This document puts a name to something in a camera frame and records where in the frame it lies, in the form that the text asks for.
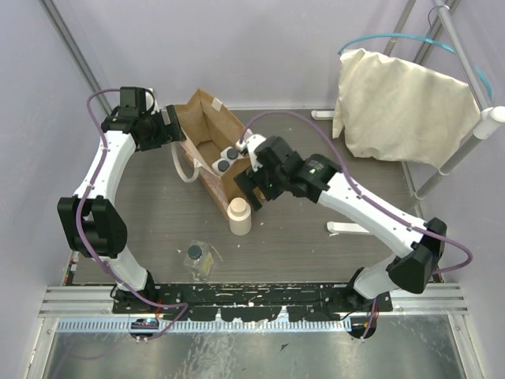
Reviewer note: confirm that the cream canvas cloth bag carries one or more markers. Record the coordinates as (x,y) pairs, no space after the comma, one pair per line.
(390,109)

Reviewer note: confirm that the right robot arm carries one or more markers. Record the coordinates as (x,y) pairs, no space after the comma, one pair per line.
(416,245)

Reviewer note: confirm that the beige round bottle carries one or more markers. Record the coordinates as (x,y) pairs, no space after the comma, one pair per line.
(239,216)

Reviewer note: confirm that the teal hanger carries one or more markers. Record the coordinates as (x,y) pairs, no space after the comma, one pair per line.
(423,39)

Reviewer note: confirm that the clear glass bottle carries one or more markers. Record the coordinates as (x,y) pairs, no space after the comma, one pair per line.
(199,260)

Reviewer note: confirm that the white bottle black cap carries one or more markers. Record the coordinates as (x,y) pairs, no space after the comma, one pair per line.
(220,166)
(230,154)

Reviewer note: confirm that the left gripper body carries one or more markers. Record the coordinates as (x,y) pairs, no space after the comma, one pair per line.
(173,123)

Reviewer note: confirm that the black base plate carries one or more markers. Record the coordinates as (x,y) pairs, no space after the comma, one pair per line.
(246,302)

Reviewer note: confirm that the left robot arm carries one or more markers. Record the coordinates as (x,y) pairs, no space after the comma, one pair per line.
(90,221)

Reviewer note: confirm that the grey clothes rack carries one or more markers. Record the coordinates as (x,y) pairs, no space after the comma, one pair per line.
(475,29)

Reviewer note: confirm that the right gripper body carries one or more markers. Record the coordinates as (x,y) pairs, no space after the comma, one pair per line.
(271,185)

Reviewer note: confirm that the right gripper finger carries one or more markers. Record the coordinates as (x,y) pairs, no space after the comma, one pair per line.
(256,200)
(245,184)

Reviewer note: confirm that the brown paper bag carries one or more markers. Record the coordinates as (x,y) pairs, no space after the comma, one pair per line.
(210,128)

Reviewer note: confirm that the white rack foot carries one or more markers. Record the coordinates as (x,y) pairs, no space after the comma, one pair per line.
(346,228)

